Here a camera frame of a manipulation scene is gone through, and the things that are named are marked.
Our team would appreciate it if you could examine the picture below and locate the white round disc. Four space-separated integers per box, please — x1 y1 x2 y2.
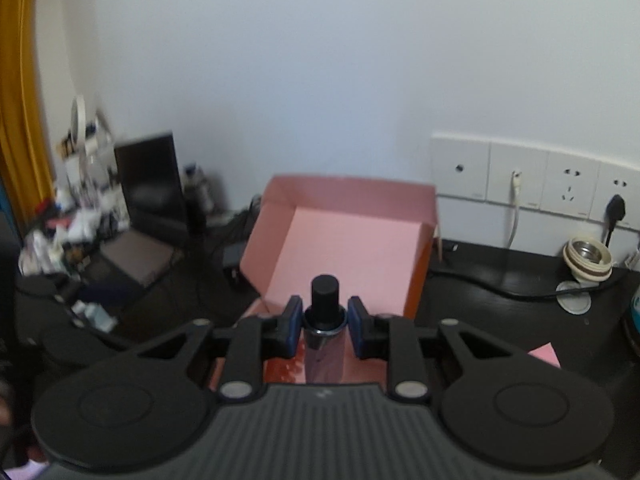
556 280 593 316

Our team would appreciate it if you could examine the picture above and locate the thick black power cable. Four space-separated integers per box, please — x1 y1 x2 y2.
430 260 621 302

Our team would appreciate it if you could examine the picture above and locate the clutter of small items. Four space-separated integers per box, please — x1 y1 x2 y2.
17 95 132 281

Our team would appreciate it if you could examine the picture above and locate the white wall power socket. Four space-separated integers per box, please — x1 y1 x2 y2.
542 150 601 218
590 160 640 233

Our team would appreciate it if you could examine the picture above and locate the brown jar with blue label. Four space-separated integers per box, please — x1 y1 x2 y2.
620 285 640 361

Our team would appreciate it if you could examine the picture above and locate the small white label bottle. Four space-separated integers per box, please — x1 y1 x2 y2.
184 164 217 216

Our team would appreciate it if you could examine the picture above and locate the small bottle with black cap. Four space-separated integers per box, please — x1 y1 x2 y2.
301 274 348 385

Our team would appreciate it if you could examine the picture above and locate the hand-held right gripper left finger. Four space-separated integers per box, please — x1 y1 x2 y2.
135 295 304 401

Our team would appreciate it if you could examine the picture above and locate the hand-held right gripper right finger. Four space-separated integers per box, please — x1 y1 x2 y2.
347 295 524 402

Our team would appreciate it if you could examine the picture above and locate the dark wooden desktop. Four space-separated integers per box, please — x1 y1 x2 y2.
100 210 640 480

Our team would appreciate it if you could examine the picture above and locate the black laptop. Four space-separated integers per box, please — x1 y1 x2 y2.
97 132 190 288

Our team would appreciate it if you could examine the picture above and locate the white network wall plate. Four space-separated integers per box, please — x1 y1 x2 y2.
487 141 548 211

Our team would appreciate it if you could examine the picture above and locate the yellow curtain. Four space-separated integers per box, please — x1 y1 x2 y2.
0 0 56 226

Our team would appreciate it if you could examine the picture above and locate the pink foil packet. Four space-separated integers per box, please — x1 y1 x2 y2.
527 342 561 368

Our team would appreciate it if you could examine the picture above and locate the pink cardboard box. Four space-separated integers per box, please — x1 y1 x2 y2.
207 174 442 391

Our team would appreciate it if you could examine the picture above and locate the white plug cable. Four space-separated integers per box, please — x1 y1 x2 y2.
507 170 524 251

